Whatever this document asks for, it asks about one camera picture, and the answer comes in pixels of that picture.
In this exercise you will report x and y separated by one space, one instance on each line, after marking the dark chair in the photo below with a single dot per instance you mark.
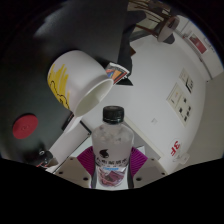
146 20

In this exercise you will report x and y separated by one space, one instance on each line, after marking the round wooden side table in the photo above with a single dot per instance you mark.
168 29

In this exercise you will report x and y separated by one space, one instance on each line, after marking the red wall poster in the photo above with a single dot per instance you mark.
197 43

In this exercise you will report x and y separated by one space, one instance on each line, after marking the large white wall poster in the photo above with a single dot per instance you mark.
180 106

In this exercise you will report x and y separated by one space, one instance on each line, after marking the clear black-capped drink bottle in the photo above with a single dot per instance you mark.
112 150

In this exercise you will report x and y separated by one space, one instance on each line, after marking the black and red device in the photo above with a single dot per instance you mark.
45 159

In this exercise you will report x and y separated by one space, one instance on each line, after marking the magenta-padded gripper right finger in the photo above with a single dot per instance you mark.
150 170

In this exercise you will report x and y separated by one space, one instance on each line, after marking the colourful printed booklet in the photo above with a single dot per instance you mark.
116 72

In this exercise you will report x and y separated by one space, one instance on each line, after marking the small black flag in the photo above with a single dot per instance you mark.
126 82

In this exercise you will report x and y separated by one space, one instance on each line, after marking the small white wall poster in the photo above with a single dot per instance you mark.
186 80

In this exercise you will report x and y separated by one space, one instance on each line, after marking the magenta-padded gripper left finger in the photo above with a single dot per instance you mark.
75 170

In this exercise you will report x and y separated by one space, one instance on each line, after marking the white and yellow mug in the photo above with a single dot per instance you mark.
73 76

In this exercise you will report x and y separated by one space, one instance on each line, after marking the red wall floor sign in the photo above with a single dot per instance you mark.
175 148

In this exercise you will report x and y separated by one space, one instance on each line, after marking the white wall fixture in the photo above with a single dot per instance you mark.
181 157

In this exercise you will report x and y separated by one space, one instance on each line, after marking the flat round red coaster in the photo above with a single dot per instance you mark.
25 126

